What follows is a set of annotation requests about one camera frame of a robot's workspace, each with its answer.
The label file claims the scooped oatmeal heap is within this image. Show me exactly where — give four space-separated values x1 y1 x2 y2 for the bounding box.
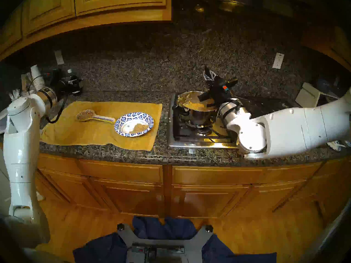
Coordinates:
129 122 150 134

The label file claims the wooden base cabinet row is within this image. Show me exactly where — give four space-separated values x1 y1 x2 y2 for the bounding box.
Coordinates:
0 143 351 233

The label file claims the patterned ceramic spoon rest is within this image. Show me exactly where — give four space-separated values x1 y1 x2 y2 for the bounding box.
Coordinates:
75 109 117 125

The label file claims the small blue patterned saucer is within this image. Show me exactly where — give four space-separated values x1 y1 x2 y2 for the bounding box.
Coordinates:
326 141 346 152

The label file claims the cooked oatmeal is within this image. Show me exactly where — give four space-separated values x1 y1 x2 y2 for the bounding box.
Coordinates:
181 99 217 111

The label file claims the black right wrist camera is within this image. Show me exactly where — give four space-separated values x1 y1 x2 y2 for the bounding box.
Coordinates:
219 78 239 93

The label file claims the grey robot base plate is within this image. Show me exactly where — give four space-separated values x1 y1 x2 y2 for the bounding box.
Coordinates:
117 224 214 263

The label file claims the stainless steel pot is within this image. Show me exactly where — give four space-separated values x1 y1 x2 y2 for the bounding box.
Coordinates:
172 91 221 128

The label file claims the white toaster oven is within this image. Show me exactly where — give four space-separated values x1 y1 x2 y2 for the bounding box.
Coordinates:
296 82 340 108

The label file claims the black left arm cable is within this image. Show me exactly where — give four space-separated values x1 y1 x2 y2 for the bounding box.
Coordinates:
27 75 68 124

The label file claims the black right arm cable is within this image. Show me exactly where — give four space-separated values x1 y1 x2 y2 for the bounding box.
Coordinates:
223 98 242 120

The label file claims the steel range hood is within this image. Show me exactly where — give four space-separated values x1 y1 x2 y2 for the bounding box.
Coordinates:
174 0 316 19

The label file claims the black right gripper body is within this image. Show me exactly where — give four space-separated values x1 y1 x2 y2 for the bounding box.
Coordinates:
197 80 231 104

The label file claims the blue patterned paper bowl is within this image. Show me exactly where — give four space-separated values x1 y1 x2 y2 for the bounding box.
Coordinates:
114 112 154 137

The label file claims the dark blue cloth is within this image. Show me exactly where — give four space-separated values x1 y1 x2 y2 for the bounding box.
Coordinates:
73 216 277 263

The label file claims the stack of white paper cups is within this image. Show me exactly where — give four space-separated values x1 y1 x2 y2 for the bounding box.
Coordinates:
30 64 46 92

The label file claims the soy sauce bottle white cap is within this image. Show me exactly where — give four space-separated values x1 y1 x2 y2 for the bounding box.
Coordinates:
67 69 80 86

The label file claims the steel gas cooktop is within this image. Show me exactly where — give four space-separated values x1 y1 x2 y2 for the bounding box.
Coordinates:
167 93 302 150

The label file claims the narrow wooden wall cabinet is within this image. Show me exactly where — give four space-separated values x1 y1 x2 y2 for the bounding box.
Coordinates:
300 24 351 71

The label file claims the grey power strip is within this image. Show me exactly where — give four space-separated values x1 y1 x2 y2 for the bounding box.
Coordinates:
131 243 185 256

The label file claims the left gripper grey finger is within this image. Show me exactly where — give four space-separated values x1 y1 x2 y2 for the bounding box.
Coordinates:
73 78 84 96

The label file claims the yellow cloth mat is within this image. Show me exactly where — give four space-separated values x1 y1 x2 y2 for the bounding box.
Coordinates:
40 101 163 152

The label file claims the dark blue saucepan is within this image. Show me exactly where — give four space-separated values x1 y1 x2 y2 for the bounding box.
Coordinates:
315 76 340 93

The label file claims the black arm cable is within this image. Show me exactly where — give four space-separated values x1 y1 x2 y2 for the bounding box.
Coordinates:
27 75 68 124
223 98 242 120

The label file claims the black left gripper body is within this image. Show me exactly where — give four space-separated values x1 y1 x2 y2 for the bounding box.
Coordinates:
56 77 75 96

